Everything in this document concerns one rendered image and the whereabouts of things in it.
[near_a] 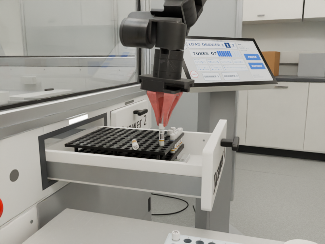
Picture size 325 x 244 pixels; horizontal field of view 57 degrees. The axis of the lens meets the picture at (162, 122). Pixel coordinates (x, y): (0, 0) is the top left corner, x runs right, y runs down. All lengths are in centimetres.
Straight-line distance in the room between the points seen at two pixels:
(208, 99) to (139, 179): 103
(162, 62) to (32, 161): 31
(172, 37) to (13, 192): 40
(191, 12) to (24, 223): 52
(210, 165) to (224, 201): 126
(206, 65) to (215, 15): 90
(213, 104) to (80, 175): 104
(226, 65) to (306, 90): 209
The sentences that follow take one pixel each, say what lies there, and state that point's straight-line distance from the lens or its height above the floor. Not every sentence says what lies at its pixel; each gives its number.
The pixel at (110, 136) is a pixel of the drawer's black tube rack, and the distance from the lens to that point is 71.
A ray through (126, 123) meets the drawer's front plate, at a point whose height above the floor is 88.
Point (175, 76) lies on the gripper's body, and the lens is 58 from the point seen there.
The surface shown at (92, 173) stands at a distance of 61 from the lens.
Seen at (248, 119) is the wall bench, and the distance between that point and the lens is 360.
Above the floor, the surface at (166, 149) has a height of 90.
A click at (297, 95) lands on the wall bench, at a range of 354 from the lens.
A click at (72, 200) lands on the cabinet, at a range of 76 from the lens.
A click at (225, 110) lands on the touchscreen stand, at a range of 160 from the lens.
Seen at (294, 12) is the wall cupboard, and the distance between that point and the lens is 391.
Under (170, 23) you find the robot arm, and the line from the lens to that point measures 58.
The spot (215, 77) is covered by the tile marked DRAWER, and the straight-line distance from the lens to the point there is 144.
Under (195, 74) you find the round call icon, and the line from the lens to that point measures 140.
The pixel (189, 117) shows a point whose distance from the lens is 238.
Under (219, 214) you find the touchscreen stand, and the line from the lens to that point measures 178.
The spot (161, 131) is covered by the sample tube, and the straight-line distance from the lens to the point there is 61.
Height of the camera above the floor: 107
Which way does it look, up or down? 11 degrees down
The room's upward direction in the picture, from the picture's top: straight up
